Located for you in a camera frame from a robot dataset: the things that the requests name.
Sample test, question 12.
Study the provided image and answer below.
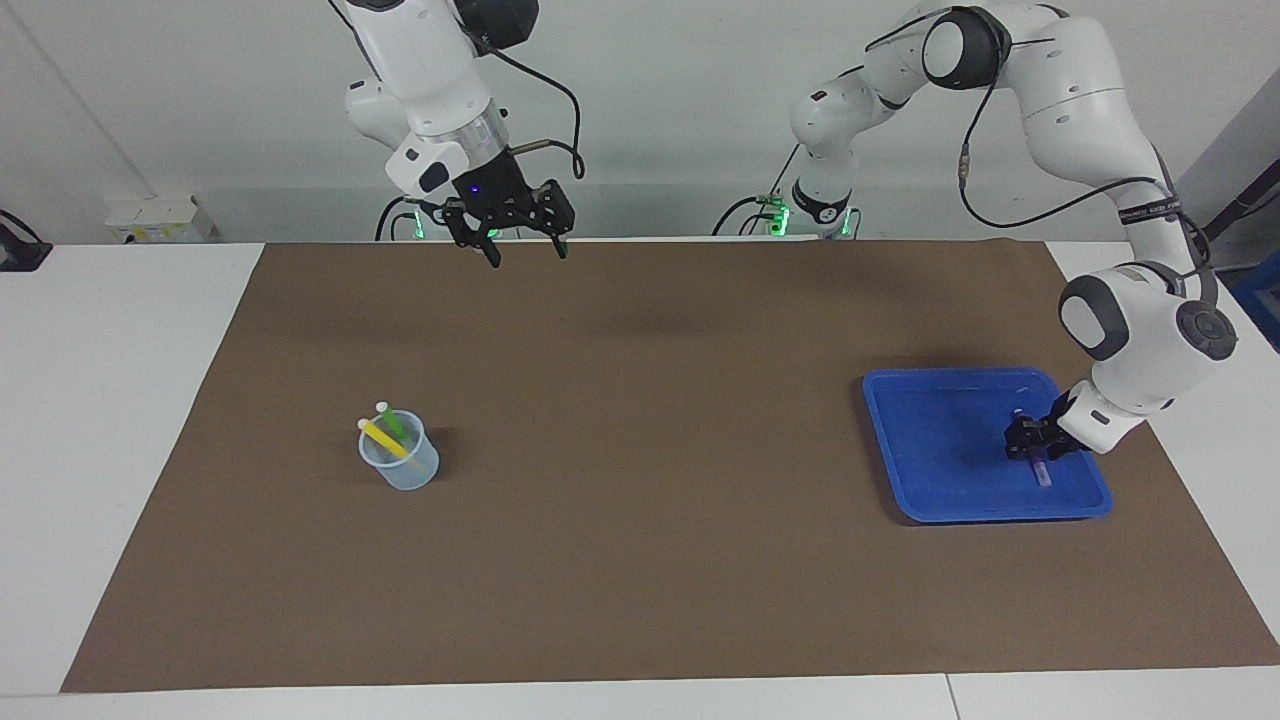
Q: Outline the purple pen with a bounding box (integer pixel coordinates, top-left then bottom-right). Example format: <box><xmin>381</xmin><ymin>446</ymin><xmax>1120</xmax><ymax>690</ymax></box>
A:
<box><xmin>1012</xmin><ymin>407</ymin><xmax>1053</xmax><ymax>488</ymax></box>

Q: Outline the yellow pen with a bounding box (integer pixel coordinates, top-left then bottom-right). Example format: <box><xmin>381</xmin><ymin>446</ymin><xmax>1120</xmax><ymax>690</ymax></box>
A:
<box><xmin>358</xmin><ymin>417</ymin><xmax>411</xmax><ymax>461</ymax></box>

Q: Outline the blue plastic tray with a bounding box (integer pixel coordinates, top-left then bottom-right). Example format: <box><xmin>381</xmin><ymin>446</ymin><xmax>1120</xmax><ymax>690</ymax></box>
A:
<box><xmin>862</xmin><ymin>367</ymin><xmax>1114</xmax><ymax>524</ymax></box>

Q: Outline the translucent plastic cup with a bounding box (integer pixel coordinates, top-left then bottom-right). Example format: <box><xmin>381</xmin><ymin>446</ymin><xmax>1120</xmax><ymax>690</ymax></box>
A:
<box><xmin>358</xmin><ymin>409</ymin><xmax>441</xmax><ymax>492</ymax></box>

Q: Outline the blue crate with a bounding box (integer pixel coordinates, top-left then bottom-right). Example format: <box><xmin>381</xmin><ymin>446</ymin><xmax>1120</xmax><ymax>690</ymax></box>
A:
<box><xmin>1228</xmin><ymin>250</ymin><xmax>1280</xmax><ymax>353</ymax></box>

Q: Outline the brown table mat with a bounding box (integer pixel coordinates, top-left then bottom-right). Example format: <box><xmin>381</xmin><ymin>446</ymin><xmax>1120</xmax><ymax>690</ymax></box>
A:
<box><xmin>60</xmin><ymin>238</ymin><xmax>1280</xmax><ymax>693</ymax></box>

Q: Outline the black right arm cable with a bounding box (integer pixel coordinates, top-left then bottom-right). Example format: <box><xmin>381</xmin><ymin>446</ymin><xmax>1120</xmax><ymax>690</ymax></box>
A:
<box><xmin>488</xmin><ymin>45</ymin><xmax>587</xmax><ymax>183</ymax></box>

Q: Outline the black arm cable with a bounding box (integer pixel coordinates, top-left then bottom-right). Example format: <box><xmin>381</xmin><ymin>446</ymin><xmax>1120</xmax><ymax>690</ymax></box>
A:
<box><xmin>865</xmin><ymin>5</ymin><xmax>1216</xmax><ymax>291</ymax></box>
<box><xmin>488</xmin><ymin>45</ymin><xmax>587</xmax><ymax>183</ymax></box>

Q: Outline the black base power cable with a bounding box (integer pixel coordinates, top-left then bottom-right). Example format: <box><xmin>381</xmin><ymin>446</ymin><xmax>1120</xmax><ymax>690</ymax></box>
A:
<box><xmin>712</xmin><ymin>148</ymin><xmax>806</xmax><ymax>238</ymax></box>
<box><xmin>374</xmin><ymin>195</ymin><xmax>441</xmax><ymax>241</ymax></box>

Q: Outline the black camera stand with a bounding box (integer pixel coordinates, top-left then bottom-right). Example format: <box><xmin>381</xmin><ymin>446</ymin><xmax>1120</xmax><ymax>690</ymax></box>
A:
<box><xmin>1165</xmin><ymin>158</ymin><xmax>1280</xmax><ymax>268</ymax></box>

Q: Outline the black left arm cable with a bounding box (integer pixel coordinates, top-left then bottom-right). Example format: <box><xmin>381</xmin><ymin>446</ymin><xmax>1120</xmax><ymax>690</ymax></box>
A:
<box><xmin>865</xmin><ymin>5</ymin><xmax>1216</xmax><ymax>291</ymax></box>

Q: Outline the white wall socket box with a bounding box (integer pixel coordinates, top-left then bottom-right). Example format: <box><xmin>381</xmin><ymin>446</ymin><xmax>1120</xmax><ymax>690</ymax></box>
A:
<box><xmin>105</xmin><ymin>195</ymin><xmax>216</xmax><ymax>244</ymax></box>

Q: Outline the black clamp mount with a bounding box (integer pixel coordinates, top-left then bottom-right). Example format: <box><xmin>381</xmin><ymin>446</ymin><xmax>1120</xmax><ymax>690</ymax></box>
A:
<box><xmin>0</xmin><ymin>210</ymin><xmax>53</xmax><ymax>272</ymax></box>

